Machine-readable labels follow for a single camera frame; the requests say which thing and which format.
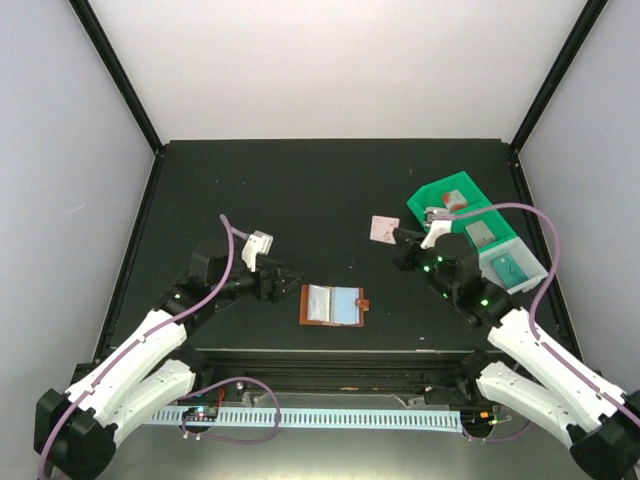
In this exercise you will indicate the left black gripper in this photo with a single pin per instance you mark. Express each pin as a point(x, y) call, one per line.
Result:
point(272, 293)

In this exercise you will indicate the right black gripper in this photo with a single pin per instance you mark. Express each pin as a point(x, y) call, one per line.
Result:
point(404, 258)

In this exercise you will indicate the white pink patterned card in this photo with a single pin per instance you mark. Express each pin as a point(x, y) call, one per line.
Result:
point(382, 228)

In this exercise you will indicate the brown leather card holder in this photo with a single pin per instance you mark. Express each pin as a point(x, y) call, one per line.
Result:
point(332, 306)

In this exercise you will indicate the teal VIP credit card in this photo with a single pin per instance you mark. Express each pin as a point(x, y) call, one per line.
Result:
point(509, 271)

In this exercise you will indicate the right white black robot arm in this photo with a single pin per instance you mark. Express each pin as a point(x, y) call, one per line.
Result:
point(597, 421)

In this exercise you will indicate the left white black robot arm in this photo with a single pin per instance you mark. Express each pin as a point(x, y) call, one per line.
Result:
point(78, 431)

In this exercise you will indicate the red white card in bin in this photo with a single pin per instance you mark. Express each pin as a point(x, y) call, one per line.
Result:
point(454, 201)

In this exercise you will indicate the white card in middle bin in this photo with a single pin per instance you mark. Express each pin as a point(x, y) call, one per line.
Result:
point(480, 234)

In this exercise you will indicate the green plastic bin far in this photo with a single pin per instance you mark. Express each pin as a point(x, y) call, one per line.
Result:
point(430, 195)

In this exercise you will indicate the green plastic bin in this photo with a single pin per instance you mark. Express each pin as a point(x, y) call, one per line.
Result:
point(494, 220)
point(430, 195)

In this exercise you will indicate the green plastic bin middle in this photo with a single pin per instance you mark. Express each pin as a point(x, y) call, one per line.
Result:
point(494, 220)

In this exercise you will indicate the left circuit board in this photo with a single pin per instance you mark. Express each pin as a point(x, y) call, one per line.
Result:
point(205, 414)

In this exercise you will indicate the circuit board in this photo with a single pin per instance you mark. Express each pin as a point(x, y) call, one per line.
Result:
point(205, 414)
point(481, 418)

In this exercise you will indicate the right circuit board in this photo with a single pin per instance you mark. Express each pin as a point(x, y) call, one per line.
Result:
point(481, 418)

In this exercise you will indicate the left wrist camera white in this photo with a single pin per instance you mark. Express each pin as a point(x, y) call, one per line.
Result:
point(257, 243)

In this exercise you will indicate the black aluminium rail base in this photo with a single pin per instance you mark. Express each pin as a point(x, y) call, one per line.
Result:
point(431, 374)

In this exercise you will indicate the white slotted cable duct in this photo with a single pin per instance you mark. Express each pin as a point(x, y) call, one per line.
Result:
point(314, 418)

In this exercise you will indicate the right black frame post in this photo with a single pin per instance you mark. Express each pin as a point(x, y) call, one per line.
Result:
point(572, 45)

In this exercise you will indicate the black frame post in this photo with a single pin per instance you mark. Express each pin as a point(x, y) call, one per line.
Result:
point(92, 26)
point(572, 45)

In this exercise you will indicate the left black frame post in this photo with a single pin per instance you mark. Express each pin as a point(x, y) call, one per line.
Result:
point(92, 26)

